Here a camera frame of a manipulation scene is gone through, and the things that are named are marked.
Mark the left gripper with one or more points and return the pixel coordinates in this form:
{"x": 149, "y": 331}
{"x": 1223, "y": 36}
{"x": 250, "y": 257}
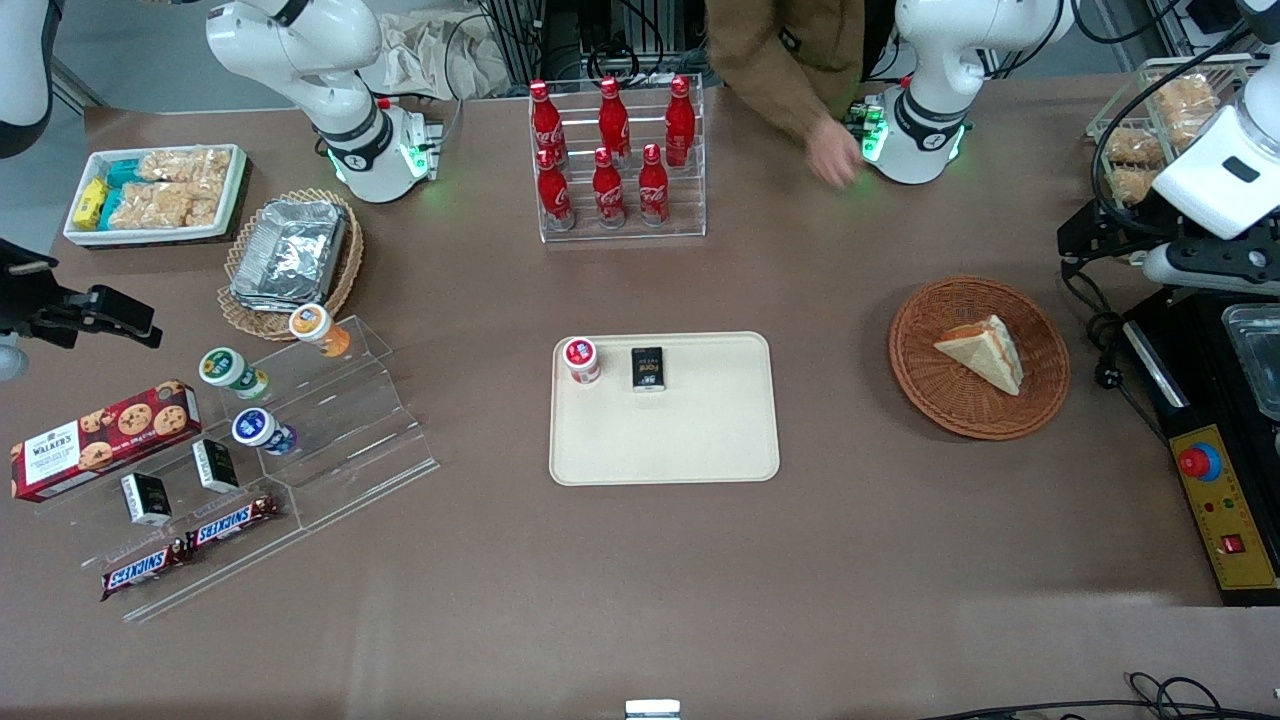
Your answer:
{"x": 1103, "y": 226}

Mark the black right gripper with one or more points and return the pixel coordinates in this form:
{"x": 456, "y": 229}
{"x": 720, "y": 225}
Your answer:
{"x": 30, "y": 303}

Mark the triangular sandwich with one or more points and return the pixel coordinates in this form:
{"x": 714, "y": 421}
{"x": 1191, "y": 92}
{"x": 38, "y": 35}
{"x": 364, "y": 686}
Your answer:
{"x": 985, "y": 355}

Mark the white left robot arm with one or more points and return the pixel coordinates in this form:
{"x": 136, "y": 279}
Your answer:
{"x": 930, "y": 60}

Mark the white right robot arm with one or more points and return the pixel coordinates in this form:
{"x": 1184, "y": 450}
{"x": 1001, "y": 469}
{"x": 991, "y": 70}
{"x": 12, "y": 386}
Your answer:
{"x": 375, "y": 175}

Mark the oval light wicker basket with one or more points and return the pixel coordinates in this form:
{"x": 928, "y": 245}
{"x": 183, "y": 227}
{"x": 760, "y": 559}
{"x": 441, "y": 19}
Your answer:
{"x": 240, "y": 315}

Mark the white rectangular snack tray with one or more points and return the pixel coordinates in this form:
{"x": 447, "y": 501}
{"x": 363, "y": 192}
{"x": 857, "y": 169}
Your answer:
{"x": 235, "y": 190}

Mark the round brown wicker basket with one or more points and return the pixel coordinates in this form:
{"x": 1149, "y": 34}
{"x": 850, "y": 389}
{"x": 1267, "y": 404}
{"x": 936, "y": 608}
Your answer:
{"x": 930, "y": 380}

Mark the beige plastic tray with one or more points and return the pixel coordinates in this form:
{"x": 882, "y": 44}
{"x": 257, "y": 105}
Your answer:
{"x": 660, "y": 440}

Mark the person's bare hand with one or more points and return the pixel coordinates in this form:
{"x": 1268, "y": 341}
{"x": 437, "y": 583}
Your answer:
{"x": 832, "y": 155}

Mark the clear bag fried snack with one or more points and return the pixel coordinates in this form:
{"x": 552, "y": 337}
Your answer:
{"x": 1132, "y": 185}
{"x": 1185, "y": 98}
{"x": 1135, "y": 147}

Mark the teal snack packet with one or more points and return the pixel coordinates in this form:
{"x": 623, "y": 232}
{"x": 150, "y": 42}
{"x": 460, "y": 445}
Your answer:
{"x": 110, "y": 208}
{"x": 125, "y": 172}

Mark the small yellow snack box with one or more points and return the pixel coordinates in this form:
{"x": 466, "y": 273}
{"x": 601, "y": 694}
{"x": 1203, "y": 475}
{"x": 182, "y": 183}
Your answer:
{"x": 90, "y": 202}

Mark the red Walkers cookie box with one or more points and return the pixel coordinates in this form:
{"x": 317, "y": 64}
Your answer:
{"x": 100, "y": 440}

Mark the clear bag rice snack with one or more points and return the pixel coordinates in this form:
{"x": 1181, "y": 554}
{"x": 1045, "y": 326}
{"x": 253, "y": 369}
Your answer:
{"x": 185, "y": 165}
{"x": 165, "y": 205}

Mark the green lid yogurt cup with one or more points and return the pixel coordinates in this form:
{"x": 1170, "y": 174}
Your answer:
{"x": 225, "y": 368}

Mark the small black snack box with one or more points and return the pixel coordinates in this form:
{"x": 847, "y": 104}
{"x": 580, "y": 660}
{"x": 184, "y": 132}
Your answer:
{"x": 648, "y": 368}
{"x": 147, "y": 498}
{"x": 216, "y": 465}

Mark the black countertop appliance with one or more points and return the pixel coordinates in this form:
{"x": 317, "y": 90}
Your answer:
{"x": 1200, "y": 400}

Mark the clear plastic container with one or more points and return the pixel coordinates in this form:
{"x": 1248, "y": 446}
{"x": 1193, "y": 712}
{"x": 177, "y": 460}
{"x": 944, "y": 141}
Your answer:
{"x": 1260, "y": 360}

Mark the blue lid yogurt cup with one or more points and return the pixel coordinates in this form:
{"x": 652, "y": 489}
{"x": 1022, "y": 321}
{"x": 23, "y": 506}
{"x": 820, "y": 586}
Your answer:
{"x": 258, "y": 428}

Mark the stacked aluminium foil containers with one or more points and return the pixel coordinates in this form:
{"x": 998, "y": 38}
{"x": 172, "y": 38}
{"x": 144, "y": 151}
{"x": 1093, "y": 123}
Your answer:
{"x": 290, "y": 255}

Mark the orange lid yogurt cup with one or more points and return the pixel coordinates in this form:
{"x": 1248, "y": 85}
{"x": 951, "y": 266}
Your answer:
{"x": 315, "y": 325}

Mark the Snickers chocolate bar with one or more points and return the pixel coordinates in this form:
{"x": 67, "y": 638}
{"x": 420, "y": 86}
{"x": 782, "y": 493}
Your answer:
{"x": 230, "y": 522}
{"x": 145, "y": 570}

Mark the red emergency stop button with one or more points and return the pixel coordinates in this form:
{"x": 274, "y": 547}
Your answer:
{"x": 1199, "y": 462}

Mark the clear acrylic stepped display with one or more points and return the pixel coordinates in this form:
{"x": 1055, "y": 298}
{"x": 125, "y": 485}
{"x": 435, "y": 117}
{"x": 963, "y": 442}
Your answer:
{"x": 350, "y": 420}

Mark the yellow control box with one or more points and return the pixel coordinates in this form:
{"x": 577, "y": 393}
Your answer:
{"x": 1225, "y": 520}

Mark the brown jacket sleeve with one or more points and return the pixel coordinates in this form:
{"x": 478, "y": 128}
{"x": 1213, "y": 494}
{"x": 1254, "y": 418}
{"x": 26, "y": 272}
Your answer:
{"x": 770, "y": 60}

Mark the crumpled beige paper bag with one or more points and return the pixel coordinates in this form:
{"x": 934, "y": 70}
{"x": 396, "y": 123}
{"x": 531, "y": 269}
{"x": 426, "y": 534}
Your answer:
{"x": 440, "y": 55}

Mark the red cola bottle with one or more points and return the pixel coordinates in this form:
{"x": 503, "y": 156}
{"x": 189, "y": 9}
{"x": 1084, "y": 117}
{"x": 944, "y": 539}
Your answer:
{"x": 653, "y": 190}
{"x": 680, "y": 125}
{"x": 555, "y": 195}
{"x": 613, "y": 120}
{"x": 546, "y": 125}
{"x": 608, "y": 195}

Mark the red lid yogurt cup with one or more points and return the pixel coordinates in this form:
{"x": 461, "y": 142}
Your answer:
{"x": 581, "y": 358}

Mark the clear acrylic bottle rack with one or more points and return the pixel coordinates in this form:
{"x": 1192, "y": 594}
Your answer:
{"x": 620, "y": 235}

